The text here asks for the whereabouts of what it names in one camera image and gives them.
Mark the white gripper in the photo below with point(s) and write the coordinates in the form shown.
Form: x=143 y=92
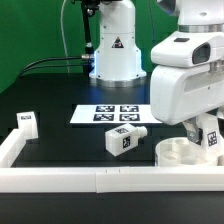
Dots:
x=178 y=94

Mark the white round stool seat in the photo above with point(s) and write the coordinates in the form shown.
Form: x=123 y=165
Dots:
x=180 y=152

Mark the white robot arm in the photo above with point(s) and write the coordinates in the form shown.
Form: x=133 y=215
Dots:
x=118 y=60

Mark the white U-shaped fence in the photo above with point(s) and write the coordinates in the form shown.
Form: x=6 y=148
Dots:
x=99 y=180

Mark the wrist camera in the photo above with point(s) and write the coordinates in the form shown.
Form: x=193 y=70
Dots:
x=187 y=50

